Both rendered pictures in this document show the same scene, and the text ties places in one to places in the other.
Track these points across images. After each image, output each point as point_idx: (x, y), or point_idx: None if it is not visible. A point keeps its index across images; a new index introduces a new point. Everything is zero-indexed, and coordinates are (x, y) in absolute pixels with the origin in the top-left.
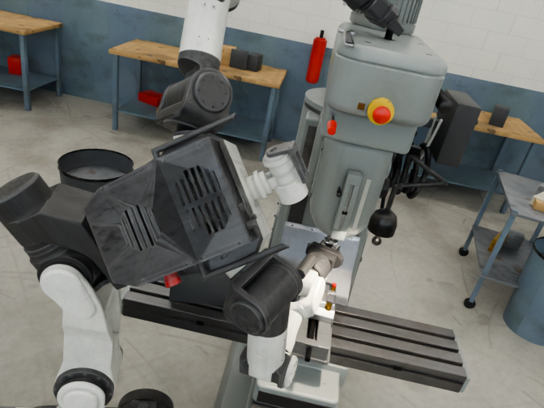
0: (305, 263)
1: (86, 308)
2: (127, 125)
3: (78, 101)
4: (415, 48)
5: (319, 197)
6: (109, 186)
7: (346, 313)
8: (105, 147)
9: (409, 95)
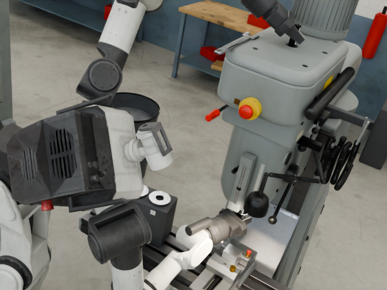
0: (197, 223)
1: (8, 213)
2: (185, 75)
3: (152, 48)
4: (304, 57)
5: (224, 171)
6: (19, 132)
7: (260, 281)
8: (159, 92)
9: (274, 99)
